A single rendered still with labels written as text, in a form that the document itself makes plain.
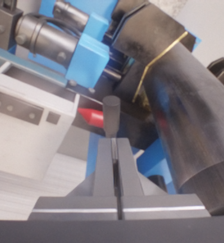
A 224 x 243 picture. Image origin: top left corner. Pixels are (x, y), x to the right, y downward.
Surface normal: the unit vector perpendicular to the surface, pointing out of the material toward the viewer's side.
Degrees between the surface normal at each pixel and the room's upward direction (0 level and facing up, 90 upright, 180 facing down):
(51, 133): 0
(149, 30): 0
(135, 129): 0
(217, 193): 90
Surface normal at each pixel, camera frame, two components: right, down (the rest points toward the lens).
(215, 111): -0.31, -0.70
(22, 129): 0.02, 0.67
